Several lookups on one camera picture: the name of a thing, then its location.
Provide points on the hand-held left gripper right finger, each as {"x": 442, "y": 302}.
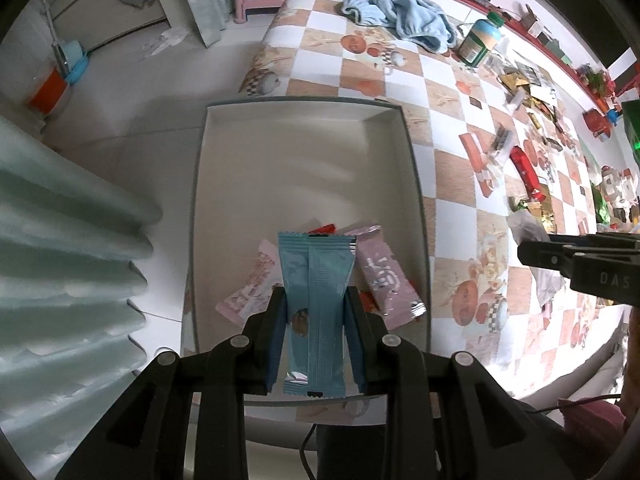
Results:
{"x": 357, "y": 360}

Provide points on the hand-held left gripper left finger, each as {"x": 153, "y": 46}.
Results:
{"x": 276, "y": 340}

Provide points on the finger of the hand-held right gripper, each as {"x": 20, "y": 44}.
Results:
{"x": 545, "y": 255}
{"x": 600, "y": 241}

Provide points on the light blue snack packet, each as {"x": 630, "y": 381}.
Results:
{"x": 320, "y": 310}

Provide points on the pink cookie snack packet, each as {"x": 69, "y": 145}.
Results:
{"x": 250, "y": 285}

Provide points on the mauve pink snack packet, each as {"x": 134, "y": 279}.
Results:
{"x": 385, "y": 280}

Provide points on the small red snack packet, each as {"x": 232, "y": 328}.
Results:
{"x": 322, "y": 230}

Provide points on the white cardboard box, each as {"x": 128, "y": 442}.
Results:
{"x": 300, "y": 160}

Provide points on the person's right forearm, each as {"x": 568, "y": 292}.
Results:
{"x": 632, "y": 360}

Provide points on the green foil bag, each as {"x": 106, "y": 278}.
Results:
{"x": 602, "y": 205}

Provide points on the gold brown snack packet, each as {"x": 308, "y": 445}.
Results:
{"x": 542, "y": 215}

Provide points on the green foil candy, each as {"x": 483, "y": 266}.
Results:
{"x": 518, "y": 203}

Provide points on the long red snack packet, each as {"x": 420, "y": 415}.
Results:
{"x": 525, "y": 170}

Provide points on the clear dark stick packet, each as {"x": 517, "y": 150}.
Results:
{"x": 501, "y": 144}

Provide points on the checkered printed tablecloth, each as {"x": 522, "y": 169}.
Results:
{"x": 450, "y": 180}

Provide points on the pink garment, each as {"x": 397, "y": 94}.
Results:
{"x": 592, "y": 420}

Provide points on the pile of assorted snack packets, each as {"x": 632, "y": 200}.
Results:
{"x": 535, "y": 95}

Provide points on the green jar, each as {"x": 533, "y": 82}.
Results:
{"x": 480, "y": 40}

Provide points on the pale green curtain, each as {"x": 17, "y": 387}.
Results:
{"x": 60, "y": 260}

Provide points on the light blue towel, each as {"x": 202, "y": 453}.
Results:
{"x": 400, "y": 15}

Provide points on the white crumpled tissue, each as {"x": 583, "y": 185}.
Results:
{"x": 165, "y": 39}

